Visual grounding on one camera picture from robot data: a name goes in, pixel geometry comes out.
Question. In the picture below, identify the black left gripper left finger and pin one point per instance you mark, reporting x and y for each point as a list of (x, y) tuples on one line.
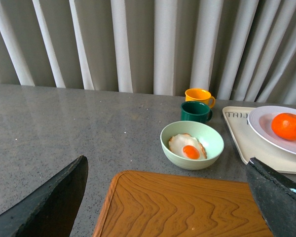
[(50, 210)]

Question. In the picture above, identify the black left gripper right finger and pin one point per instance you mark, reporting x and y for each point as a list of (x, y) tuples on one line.
[(275, 196)]

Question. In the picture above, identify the orange fruit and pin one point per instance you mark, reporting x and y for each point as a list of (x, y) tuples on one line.
[(284, 126)]

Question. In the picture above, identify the white ribbed plate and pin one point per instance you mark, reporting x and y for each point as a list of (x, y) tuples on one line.
[(260, 120)]

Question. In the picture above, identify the cream bear tray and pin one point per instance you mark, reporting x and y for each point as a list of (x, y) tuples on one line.
[(250, 145)]

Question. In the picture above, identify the wooden cutting board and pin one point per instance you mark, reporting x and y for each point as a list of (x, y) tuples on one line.
[(146, 204)]

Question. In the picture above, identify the light green bowl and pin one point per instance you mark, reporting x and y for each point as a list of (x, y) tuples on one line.
[(207, 136)]

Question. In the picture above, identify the fake fried egg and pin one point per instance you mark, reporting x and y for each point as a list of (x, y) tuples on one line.
[(184, 145)]

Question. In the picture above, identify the dark green mug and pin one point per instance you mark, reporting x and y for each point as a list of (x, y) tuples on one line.
[(195, 111)]

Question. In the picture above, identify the yellow mug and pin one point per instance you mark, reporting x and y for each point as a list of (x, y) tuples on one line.
[(200, 95)]

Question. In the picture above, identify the grey white curtain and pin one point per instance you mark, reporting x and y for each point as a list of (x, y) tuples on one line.
[(242, 50)]

